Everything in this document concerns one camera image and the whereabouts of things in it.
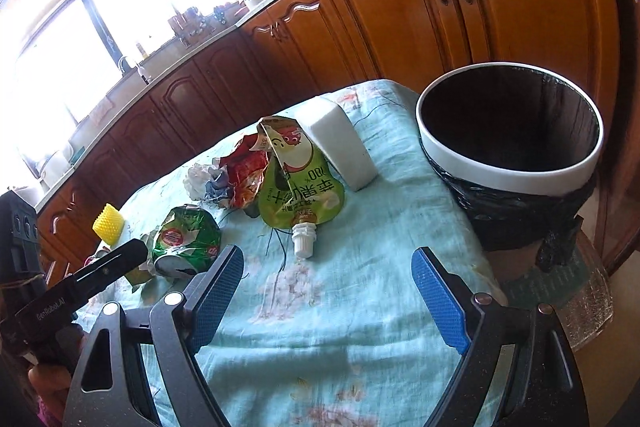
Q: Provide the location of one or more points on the white foam block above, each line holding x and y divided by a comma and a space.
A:
329, 127

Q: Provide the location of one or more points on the green snack bag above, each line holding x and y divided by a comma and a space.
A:
186, 243

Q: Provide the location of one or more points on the light blue floral tablecloth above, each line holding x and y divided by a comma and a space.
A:
344, 338

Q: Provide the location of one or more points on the black trash bag liner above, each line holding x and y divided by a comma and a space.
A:
505, 220

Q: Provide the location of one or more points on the green juice pouch white cap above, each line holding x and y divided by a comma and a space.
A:
299, 192

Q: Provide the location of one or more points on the blue crumpled wrapper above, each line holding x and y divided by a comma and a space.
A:
218, 188

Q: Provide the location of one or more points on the red snack wrapper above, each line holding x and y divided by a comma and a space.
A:
246, 166

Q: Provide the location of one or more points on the yellow foam net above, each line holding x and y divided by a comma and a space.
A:
109, 225

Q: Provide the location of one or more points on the sink faucet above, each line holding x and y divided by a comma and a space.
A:
125, 68

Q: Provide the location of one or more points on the wooden kitchen cabinets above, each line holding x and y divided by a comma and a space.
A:
295, 49

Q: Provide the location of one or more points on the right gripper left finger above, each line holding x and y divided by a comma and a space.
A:
208, 302

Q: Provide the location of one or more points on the black trash bin white rim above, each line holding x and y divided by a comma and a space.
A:
511, 126

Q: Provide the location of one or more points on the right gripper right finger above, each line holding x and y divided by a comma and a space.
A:
447, 298

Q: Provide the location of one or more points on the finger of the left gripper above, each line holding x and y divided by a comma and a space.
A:
97, 275

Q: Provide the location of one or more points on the person's left hand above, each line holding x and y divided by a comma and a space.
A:
52, 385

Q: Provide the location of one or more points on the white crumpled tissue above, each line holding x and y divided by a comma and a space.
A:
199, 180

